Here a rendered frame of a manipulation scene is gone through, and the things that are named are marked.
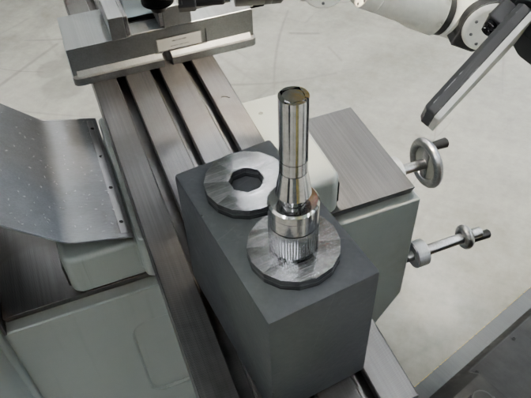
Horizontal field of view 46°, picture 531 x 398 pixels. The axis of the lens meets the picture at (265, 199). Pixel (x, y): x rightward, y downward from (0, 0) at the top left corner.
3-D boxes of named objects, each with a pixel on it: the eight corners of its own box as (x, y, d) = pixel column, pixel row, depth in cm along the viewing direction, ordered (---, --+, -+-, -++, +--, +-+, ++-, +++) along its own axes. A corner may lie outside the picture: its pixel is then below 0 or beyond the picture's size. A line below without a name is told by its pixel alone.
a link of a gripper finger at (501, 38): (430, 135, 29) (518, 39, 29) (441, 116, 26) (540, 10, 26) (404, 113, 29) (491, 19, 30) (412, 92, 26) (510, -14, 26)
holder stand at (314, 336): (273, 241, 85) (270, 129, 70) (365, 369, 71) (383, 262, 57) (193, 275, 81) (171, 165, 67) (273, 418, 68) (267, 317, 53)
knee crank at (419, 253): (480, 227, 144) (485, 209, 140) (495, 245, 140) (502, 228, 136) (397, 256, 139) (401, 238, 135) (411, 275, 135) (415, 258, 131)
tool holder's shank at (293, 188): (317, 193, 55) (321, 89, 47) (302, 216, 53) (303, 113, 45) (285, 182, 56) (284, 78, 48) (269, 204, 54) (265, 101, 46)
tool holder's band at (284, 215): (328, 197, 56) (329, 189, 55) (306, 233, 53) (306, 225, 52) (281, 182, 57) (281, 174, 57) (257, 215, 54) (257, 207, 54)
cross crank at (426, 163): (424, 160, 147) (433, 122, 139) (453, 193, 140) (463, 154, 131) (365, 178, 144) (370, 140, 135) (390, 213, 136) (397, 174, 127)
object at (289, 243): (325, 234, 59) (328, 197, 56) (305, 269, 56) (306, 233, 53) (282, 218, 61) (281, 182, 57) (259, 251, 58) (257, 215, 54)
